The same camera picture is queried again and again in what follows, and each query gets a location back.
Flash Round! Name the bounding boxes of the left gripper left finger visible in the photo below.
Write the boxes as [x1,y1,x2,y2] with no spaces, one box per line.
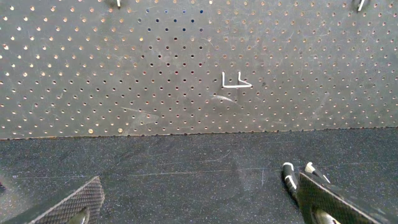
[0,176,106,224]

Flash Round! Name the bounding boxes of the black pegboard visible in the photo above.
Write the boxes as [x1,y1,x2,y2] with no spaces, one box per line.
[0,0,398,140]

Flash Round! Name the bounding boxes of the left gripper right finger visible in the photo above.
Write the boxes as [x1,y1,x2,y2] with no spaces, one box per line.
[297,172,398,224]

